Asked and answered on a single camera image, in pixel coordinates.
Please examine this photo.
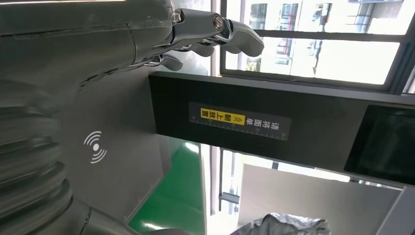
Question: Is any grey package with red print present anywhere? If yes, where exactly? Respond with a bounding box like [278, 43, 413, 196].
[230, 212, 331, 235]

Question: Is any green conveyor belt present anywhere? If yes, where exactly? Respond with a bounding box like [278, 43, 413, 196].
[128, 136, 207, 235]

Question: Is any black inbound scanner machine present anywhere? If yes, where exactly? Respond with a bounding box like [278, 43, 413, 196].
[55, 66, 415, 224]

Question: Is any black machine display screen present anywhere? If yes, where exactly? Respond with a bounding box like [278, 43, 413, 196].
[344, 104, 415, 186]

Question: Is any black and yellow label sticker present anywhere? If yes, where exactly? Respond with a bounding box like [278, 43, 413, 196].
[188, 102, 292, 141]

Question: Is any dark framed window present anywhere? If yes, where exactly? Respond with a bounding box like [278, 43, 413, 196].
[210, 0, 415, 94]

